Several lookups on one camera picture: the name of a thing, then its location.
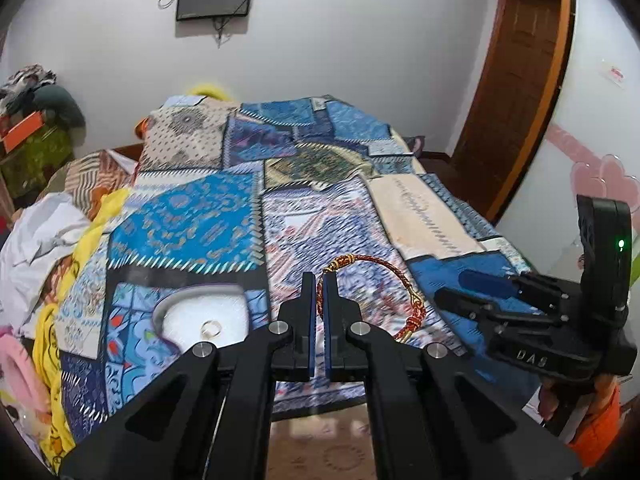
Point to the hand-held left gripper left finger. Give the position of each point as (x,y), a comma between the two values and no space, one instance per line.
(313,320)

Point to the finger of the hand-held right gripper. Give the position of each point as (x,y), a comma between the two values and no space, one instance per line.
(465,302)
(487,280)

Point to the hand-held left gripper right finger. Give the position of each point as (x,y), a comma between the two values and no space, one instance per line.
(327,320)

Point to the white jewelry tray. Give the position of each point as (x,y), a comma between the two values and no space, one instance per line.
(180,317)

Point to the person's right forearm orange sleeve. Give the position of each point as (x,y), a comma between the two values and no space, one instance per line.
(597,425)

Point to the person's right hand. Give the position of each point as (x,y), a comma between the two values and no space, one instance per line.
(548,402)

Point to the dark purple cloth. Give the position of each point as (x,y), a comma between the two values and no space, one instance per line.
(416,144)

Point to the blue patchwork blanket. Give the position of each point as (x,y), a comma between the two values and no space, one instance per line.
(200,210)

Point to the brown wooden door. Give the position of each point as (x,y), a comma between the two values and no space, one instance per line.
(515,85)

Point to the yellow pillow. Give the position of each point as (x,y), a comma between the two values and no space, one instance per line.
(207,90)

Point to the brown patterned cloth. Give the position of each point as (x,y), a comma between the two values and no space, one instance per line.
(95,175)

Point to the yellow cloth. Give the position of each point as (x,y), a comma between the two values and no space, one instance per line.
(47,360)

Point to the white cloth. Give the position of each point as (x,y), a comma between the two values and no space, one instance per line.
(35,240)

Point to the green patterned cloth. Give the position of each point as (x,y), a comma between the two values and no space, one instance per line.
(35,160)

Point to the orange box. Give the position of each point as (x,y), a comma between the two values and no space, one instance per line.
(22,127)

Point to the pile of clothes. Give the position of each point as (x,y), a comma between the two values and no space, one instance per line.
(35,90)

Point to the pink heart wall sticker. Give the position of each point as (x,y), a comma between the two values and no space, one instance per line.
(600,180)

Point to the small wall label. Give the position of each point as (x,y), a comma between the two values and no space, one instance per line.
(614,74)

